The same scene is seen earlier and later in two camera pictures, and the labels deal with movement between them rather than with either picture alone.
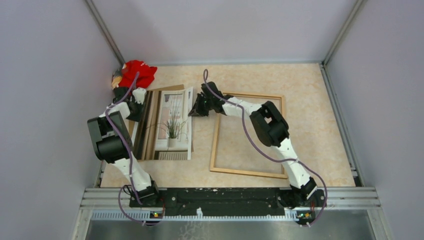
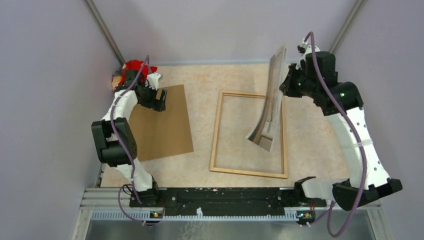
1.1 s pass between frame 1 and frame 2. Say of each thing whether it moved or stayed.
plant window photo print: moved
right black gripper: moved
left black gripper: moved
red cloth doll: stayed
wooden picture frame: stayed
